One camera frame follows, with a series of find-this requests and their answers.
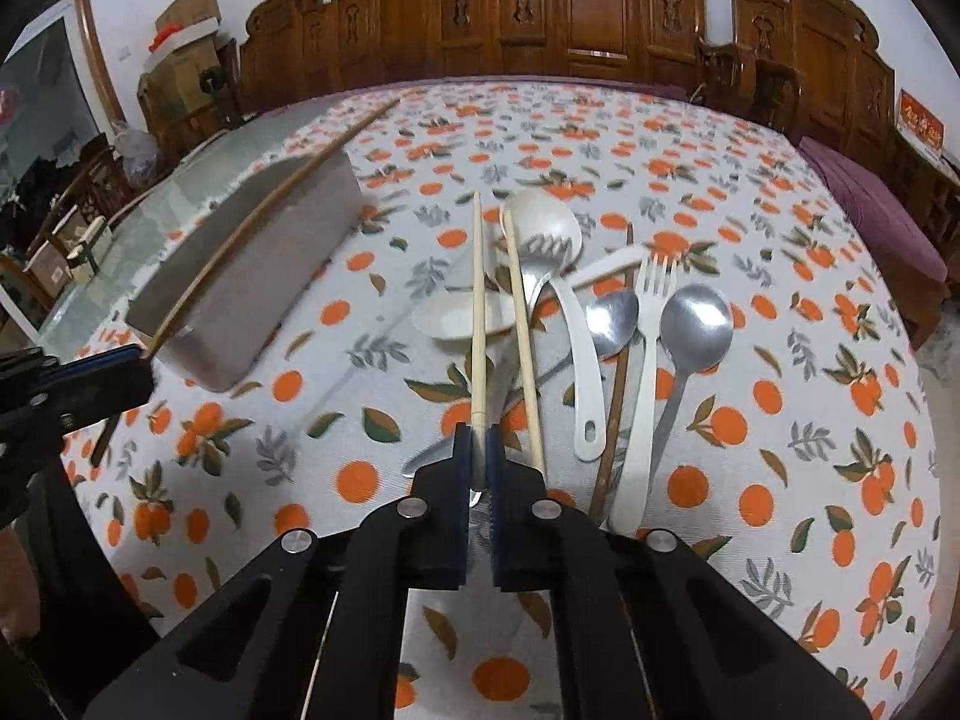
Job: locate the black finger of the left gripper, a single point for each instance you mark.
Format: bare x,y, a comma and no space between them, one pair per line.
98,387

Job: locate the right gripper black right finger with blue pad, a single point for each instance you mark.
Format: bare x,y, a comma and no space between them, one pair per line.
519,551

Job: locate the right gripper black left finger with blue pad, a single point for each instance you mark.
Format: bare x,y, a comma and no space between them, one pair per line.
440,539

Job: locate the grey utensil holder box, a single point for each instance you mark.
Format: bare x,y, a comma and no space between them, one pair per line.
255,269

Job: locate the white ceramic soup spoon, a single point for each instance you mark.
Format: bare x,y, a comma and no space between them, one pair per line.
448,316

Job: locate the small metal spoon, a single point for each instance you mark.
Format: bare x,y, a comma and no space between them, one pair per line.
600,331

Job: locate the white plastic fork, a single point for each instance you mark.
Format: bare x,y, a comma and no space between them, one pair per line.
656,283

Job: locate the light wooden chopstick right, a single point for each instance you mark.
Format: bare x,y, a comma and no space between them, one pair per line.
521,327

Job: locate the large metal spoon right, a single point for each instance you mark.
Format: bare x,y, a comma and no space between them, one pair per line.
697,329

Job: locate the metal spork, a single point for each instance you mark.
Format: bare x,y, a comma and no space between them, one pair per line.
540,257

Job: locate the white plastic ladle spoon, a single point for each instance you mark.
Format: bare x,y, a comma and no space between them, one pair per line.
538,212

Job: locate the stacked cardboard boxes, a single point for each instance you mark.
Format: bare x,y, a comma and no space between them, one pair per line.
187,92

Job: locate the purple seat cushion right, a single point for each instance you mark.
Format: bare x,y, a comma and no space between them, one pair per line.
883,223

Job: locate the carved wooden sofa bench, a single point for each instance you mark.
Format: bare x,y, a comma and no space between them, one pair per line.
300,49

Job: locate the carved wooden armchair right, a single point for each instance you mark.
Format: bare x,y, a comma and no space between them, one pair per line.
830,48

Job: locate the red sign plaque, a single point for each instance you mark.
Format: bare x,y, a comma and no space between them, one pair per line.
919,121

